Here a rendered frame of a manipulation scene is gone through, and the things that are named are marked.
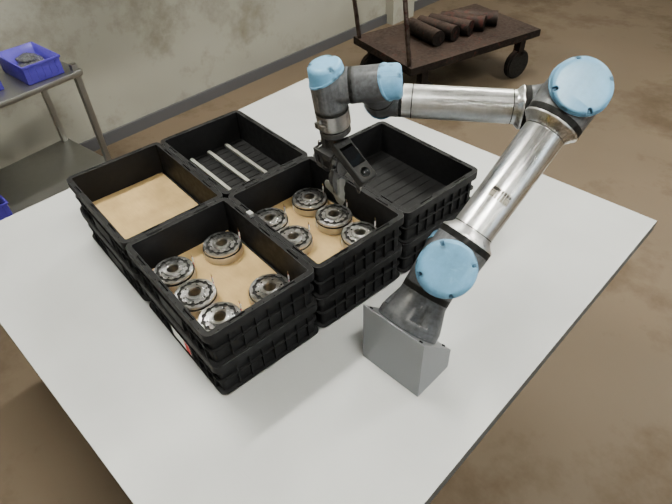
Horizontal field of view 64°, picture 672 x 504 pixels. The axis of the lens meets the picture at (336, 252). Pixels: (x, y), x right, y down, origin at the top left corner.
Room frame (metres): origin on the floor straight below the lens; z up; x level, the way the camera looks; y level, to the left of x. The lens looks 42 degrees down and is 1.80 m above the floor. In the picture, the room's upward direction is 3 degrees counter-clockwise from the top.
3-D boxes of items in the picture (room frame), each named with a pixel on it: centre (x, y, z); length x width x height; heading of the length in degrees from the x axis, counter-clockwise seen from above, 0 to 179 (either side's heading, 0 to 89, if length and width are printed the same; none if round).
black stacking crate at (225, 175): (1.45, 0.31, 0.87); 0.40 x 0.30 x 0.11; 39
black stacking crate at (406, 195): (1.33, -0.18, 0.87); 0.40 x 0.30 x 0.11; 39
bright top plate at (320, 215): (1.18, 0.00, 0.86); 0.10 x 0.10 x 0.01
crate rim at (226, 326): (0.95, 0.29, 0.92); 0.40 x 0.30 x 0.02; 39
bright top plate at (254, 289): (0.91, 0.16, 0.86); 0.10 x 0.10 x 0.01
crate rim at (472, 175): (1.33, -0.18, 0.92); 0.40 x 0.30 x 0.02; 39
